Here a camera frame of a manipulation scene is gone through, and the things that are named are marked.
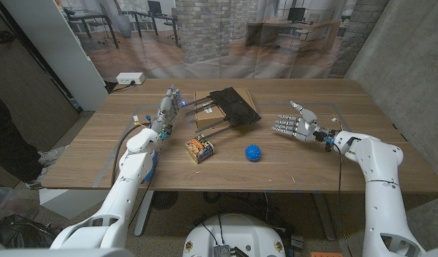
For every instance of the spam can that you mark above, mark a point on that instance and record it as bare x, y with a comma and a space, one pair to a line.
199, 149

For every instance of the person in dark clothes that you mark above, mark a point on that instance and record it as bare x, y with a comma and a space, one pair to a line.
8, 150

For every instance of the printed office backdrop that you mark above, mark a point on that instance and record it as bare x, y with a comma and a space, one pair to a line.
204, 35

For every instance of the clear plastic bin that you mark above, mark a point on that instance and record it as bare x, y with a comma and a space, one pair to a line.
4, 201

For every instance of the white cabinet panel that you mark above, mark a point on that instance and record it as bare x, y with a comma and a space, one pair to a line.
61, 53

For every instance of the white power strip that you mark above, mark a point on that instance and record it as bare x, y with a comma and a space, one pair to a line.
130, 78

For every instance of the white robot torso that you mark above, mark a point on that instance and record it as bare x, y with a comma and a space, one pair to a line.
236, 233

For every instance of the orange flat object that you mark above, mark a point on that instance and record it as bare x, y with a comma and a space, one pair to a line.
326, 254

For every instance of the black floor fan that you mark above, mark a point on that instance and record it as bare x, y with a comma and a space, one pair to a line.
164, 200

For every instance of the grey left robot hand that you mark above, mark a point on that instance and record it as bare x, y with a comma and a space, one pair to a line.
165, 110

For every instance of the blue spiky ball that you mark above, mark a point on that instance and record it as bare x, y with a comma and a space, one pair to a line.
253, 153

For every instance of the black router with antennas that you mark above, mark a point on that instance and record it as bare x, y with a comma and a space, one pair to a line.
234, 107

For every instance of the black bag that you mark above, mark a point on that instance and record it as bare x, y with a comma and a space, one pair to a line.
22, 232

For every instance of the flat cardboard box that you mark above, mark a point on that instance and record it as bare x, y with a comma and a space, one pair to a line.
204, 119

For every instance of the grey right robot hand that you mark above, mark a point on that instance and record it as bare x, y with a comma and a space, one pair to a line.
304, 126

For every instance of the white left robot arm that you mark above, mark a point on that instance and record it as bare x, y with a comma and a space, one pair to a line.
122, 196

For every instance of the grey table leg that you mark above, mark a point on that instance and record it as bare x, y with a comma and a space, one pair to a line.
325, 217
143, 214

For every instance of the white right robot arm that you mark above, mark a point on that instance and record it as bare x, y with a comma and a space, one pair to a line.
381, 192

